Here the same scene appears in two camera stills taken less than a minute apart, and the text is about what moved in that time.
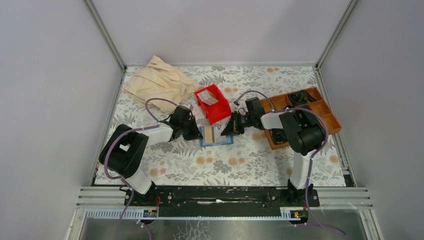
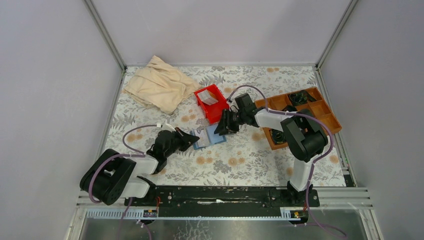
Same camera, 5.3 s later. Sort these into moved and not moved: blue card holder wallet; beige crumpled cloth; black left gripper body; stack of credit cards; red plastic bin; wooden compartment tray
Moved: blue card holder wallet; black left gripper body
Not moved: stack of credit cards; wooden compartment tray; beige crumpled cloth; red plastic bin
